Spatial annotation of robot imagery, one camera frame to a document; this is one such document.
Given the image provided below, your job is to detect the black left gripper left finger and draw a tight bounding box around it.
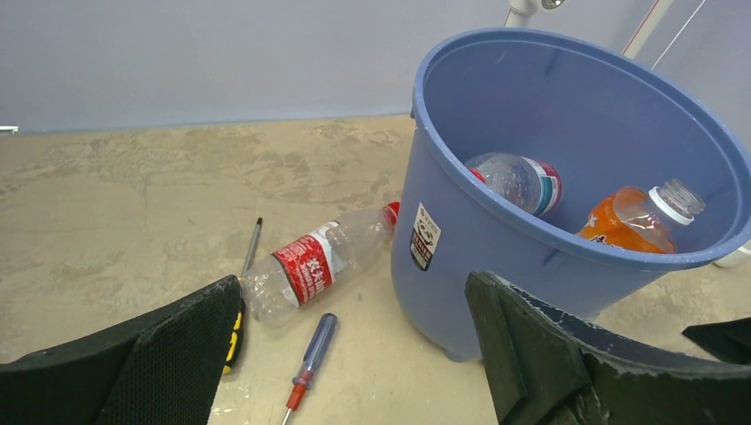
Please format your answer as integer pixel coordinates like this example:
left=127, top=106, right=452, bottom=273
left=1, top=275, right=242, bottom=424

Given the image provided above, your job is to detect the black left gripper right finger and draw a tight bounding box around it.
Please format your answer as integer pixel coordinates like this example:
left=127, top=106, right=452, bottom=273
left=465, top=272, right=750, bottom=424

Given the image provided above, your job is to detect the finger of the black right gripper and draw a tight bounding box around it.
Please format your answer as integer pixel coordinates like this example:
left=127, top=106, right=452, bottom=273
left=682, top=317, right=750, bottom=365

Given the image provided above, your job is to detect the clear bottle red label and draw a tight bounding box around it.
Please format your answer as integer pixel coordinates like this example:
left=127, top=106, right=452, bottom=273
left=241, top=201, right=400, bottom=325

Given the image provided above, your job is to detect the orange tea bottle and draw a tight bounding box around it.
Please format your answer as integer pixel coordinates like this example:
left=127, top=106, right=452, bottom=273
left=577, top=179, right=706, bottom=254

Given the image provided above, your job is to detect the blue plastic bin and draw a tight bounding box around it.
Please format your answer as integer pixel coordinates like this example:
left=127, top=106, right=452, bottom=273
left=391, top=28, right=750, bottom=362

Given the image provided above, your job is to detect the black yellow screwdriver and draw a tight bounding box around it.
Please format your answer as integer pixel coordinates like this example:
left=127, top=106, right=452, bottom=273
left=222, top=217, right=263, bottom=375

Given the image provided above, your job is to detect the blue red screwdriver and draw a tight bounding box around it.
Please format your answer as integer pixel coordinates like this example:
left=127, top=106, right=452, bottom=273
left=282, top=313, right=338, bottom=425

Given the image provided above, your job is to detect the white pipe frame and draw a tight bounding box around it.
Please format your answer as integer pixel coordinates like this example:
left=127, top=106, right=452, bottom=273
left=503, top=0, right=750, bottom=268

